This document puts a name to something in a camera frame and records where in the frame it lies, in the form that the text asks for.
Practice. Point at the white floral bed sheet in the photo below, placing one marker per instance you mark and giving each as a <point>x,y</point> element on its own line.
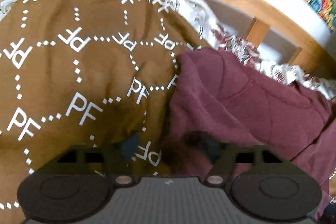
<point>224,38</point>

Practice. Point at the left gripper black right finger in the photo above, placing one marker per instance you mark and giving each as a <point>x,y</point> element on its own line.
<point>227,157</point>

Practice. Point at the brown PF-print duvet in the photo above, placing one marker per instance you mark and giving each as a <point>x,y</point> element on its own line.
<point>86,72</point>

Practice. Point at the maroon long-sleeve shirt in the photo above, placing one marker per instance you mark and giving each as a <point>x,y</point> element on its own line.
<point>219,97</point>

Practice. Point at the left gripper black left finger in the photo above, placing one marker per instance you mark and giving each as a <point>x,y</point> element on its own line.
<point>112,161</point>

